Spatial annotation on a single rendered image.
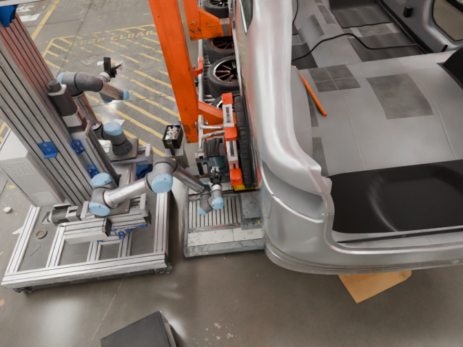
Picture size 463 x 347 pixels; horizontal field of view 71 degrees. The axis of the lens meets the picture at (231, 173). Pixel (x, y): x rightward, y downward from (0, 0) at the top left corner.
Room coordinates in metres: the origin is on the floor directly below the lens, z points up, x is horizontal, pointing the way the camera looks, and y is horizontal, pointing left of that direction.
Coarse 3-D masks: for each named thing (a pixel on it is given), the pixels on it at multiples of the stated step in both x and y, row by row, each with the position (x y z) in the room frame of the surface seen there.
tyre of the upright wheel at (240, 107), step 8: (240, 96) 1.85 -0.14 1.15; (240, 104) 1.73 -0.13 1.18; (240, 112) 1.65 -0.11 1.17; (240, 120) 1.59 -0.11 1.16; (248, 120) 1.58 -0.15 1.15; (240, 128) 1.55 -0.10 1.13; (248, 128) 1.54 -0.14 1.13; (240, 136) 1.51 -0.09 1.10; (248, 136) 1.50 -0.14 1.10; (240, 144) 1.48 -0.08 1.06; (248, 144) 1.47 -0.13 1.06; (240, 152) 1.45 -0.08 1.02; (248, 152) 1.44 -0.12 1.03; (248, 160) 1.41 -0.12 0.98; (248, 168) 1.40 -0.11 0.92; (248, 176) 1.39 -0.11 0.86; (248, 184) 1.40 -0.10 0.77
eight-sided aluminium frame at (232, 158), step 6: (228, 108) 1.80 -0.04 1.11; (228, 114) 1.95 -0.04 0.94; (228, 126) 1.60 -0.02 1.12; (228, 144) 1.52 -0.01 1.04; (234, 144) 1.52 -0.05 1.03; (228, 150) 1.50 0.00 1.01; (234, 150) 1.49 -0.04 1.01; (228, 156) 1.47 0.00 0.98; (234, 156) 1.46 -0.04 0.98; (228, 162) 1.45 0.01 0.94; (234, 162) 1.45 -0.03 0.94
